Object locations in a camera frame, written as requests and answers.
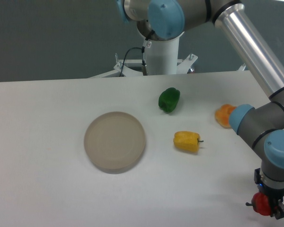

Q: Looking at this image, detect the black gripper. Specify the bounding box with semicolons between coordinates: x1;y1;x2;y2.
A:
254;168;284;218

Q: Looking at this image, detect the red bell pepper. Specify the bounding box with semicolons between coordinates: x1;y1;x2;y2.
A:
245;192;271;216

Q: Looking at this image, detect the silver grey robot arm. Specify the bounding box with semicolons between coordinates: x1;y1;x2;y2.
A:
116;0;284;219

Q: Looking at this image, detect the orange bell pepper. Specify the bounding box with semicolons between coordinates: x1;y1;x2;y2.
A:
214;104;237;128

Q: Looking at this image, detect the yellow bell pepper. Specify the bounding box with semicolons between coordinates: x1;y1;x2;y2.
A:
173;131;203;153

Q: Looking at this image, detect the green bell pepper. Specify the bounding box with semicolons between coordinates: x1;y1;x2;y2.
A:
158;87;180;114

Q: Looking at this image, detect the beige round plate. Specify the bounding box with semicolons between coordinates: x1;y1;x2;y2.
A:
84;112;146;174

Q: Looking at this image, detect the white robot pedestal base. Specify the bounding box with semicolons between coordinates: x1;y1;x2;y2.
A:
93;34;198;79

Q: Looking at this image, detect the black cable with connector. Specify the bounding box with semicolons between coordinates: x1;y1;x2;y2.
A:
119;29;156;78

